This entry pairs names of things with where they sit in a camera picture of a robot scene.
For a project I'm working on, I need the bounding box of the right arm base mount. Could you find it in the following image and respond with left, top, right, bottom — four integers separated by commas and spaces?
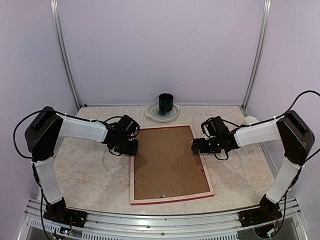
238, 195, 283, 239

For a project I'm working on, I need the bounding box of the left aluminium corner post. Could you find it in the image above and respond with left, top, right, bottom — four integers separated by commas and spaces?
50, 0, 82, 110

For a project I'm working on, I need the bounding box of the aluminium front rail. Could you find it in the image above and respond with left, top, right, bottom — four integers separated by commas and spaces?
17, 198, 309, 240

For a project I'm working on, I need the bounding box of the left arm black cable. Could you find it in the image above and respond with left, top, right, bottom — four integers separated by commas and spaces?
12, 110, 141, 240

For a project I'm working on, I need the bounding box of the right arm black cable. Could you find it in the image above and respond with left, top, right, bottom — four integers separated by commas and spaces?
201, 90, 320, 236

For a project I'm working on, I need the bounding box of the white striped ceramic plate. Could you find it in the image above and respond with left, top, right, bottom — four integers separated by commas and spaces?
145, 103, 180, 123

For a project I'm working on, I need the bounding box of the right aluminium corner post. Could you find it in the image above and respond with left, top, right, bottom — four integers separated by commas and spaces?
241, 0, 272, 111

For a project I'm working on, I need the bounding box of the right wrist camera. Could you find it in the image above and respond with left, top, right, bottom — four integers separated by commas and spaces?
201, 120, 216, 139

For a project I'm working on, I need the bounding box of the light blue mug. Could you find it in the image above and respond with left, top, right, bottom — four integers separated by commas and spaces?
244, 116, 259, 126

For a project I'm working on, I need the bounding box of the dark green cup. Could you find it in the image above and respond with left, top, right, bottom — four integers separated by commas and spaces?
158, 93, 174, 114

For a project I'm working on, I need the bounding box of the brown cardboard backing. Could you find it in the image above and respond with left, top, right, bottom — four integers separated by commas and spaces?
134, 125, 211, 201

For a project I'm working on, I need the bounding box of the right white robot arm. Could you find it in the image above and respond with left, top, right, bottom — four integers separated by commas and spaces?
191, 110, 315, 222

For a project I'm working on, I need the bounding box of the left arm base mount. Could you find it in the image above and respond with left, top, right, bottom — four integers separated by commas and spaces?
43, 197, 88, 228

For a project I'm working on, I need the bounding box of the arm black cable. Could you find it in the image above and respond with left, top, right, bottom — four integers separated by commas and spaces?
201, 90, 320, 236
12, 110, 141, 240

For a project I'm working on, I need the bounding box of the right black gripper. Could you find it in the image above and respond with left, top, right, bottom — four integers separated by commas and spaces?
191, 136, 222, 154

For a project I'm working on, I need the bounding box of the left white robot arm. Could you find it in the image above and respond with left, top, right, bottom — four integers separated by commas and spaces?
24, 106, 140, 223

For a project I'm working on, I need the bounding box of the aluminium corner post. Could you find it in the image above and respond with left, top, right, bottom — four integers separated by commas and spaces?
50, 0, 82, 110
241, 0, 272, 111

